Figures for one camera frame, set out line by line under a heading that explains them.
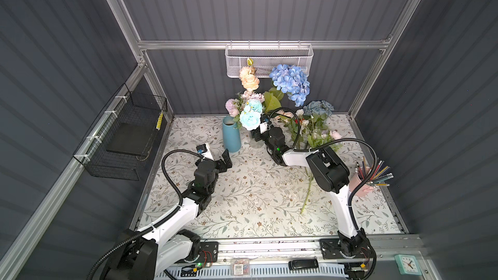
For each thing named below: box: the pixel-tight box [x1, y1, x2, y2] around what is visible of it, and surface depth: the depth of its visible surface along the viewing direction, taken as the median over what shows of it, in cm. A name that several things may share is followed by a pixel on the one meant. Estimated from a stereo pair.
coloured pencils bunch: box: [354, 156, 395, 187], surface depth 82 cm
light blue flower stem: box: [239, 99, 263, 131], surface depth 71 cm
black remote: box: [287, 259, 320, 271], surface depth 70 cm
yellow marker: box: [155, 110, 165, 131], surface depth 84 cm
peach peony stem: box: [239, 57, 261, 92], surface depth 84 cm
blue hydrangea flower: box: [269, 64, 311, 107], surface depth 73 cm
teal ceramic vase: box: [221, 116, 242, 153], surface depth 96 cm
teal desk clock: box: [394, 254, 423, 276], surface depth 71 cm
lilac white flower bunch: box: [225, 90, 266, 118], surface depth 88 cm
